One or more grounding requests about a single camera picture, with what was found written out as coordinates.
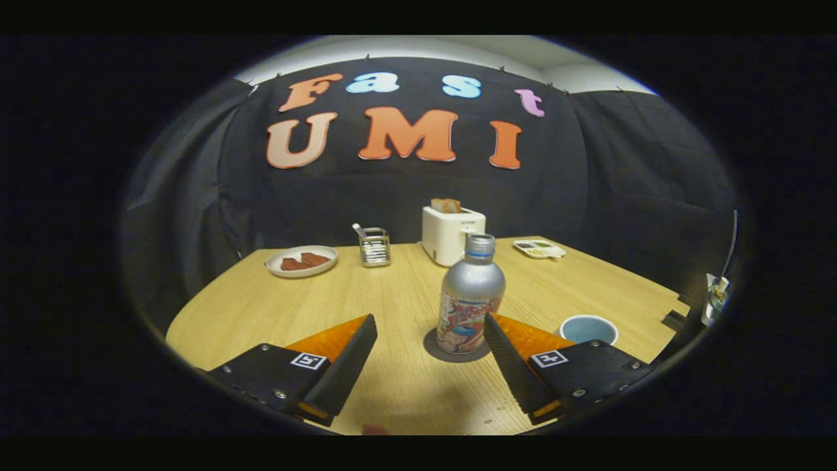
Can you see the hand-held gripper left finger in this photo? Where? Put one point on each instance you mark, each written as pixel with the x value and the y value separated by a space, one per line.
pixel 343 369

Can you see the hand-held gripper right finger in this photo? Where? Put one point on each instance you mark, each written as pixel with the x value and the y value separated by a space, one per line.
pixel 513 369

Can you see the dark round coaster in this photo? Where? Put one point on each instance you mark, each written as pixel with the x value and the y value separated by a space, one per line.
pixel 431 348

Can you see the white cup blue inside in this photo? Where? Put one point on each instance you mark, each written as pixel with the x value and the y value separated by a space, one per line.
pixel 588 329

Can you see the silver juice bottle printed label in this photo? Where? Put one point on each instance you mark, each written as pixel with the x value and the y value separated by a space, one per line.
pixel 471 288

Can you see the wooden table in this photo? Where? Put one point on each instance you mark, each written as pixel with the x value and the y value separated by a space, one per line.
pixel 392 307

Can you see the red meat slice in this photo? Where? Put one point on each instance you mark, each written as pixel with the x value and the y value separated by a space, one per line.
pixel 316 259
pixel 292 264

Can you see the white round plate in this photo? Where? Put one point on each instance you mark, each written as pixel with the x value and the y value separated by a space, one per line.
pixel 274 267

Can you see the white compartment tray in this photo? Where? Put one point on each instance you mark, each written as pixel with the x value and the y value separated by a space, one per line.
pixel 539 248

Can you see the white toaster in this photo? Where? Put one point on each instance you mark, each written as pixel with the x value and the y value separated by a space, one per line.
pixel 444 239

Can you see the black table clamp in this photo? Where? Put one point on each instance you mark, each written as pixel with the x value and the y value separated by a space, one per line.
pixel 673 320
pixel 684 300

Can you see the toast slice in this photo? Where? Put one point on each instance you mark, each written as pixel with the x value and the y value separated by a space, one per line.
pixel 446 205

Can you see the black backdrop cloth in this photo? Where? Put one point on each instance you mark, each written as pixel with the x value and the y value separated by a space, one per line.
pixel 621 163

